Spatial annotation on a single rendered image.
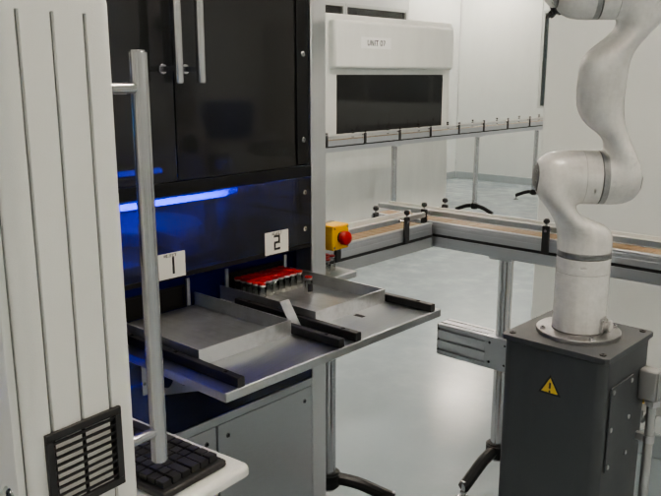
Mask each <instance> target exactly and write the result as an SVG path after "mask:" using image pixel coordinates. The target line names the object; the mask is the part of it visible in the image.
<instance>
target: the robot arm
mask: <svg viewBox="0 0 661 496"><path fill-rule="evenodd" d="M544 1H545V2H546V4H547V5H548V6H549V7H550V9H551V11H549V12H548V14H547V16H546V20H548V19H549V18H551V19H552V18H554V17H555V16H556V15H559V16H560V15H562V16H564V17H566V18H569V19H573V20H616V25H615V27H614V29H613V30H612V31H611V32H610V33H609V34H608V35H607V36H606V37H605V38H603V39H602V40H601V41H599V42H598V43H597V44H596V45H594V46H593V47H592V48H591V49H589V50H588V51H587V52H586V53H585V55H584V56H583V58H582V60H581V62H580V65H579V70H578V77H577V86H576V107H577V111H578V113H579V115H580V117H581V119H582V120H583V122H584V123H585V124H586V125H587V126H588V127H589V128H591V129H592V130H593V131H594V132H596V133H597V134H598V135H599V136H600V137H601V139H602V141H603V148H602V150H600V151H553V152H549V153H546V154H544V155H542V156H541V157H540V158H539V159H538V160H537V162H536V164H535V165H534V168H533V171H532V184H533V187H534V190H535V192H536V194H537V195H538V197H539V199H540V200H541V201H542V203H543V204H544V206H545V207H546V208H547V210H548V211H549V213H550V214H551V216H552V218H553V219H554V222H555V224H556V228H557V235H558V241H557V258H556V272H555V287H554V302H553V317H548V318H544V319H542V320H540V321H538V323H537V324H536V331H537V332H538V333H539V334H540V335H541V336H543V337H545V338H547V339H549V340H552V341H558V342H562V343H567V344H573V345H585V346H598V345H607V344H611V343H615V342H617V341H619V340H620V339H621V337H622V331H621V330H620V329H619V328H618V327H617V325H614V324H613V321H611V320H610V321H608V318H607V308H608V296H609V284H610V273H611V261H612V248H613V235H612V232H611V230H610V229H609V228H608V227H607V226H605V225H604V224H602V223H600V222H597V221H595V220H592V219H590V218H587V217H584V216H583V215H581V214H580V213H579V212H578V210H577V208H576V206H577V205H579V204H596V205H618V204H623V203H626V202H628V201H630V200H632V199H633V198H634V197H635V196H636V195H637V194H638V192H639V190H640V189H641V184H642V180H643V177H642V170H641V166H640V162H639V160H638V157H637V154H636V152H635V150H634V147H633V145H632V143H631V139H630V136H629V133H628V129H627V125H626V120H625V95H626V88H627V80H628V73H629V67H630V63H631V59H632V56H633V54H634V53H635V51H636V50H637V48H638V47H639V46H640V44H641V43H642V42H643V41H644V40H645V39H646V38H647V37H648V36H649V35H650V34H651V33H652V32H653V31H654V30H655V29H656V28H657V27H658V25H659V24H660V23H661V0H544ZM554 7H555V8H554Z"/></svg>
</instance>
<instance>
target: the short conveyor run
mask: <svg viewBox="0 0 661 496"><path fill-rule="evenodd" d="M378 209H379V207H378V206H374V207H373V210H374V211H375V212H374V213H373V217H372V218H368V219H363V220H359V221H354V222H350V223H349V224H348V231H349V232H350V233H351V235H352V240H351V242H350V243H349V244H348V247H347V248H343V249H339V250H335V251H330V250H326V253H328V254H330V255H335V256H334V258H335V266H336V267H340V268H345V269H348V270H355V269H358V268H362V267H365V266H369V265H372V264H376V263H379V262H382V261H385V260H389V259H392V258H396V257H399V256H403V255H406V254H410V253H413V252H417V251H420V250H424V249H427V248H431V247H432V242H433V224H432V223H431V222H425V223H421V222H414V221H411V220H414V219H418V218H422V217H425V216H426V213H425V212H422V213H418V214H413V215H412V214H411V210H405V211H404V212H399V213H395V214H390V215H385V216H381V217H379V213H377V210H378Z"/></svg>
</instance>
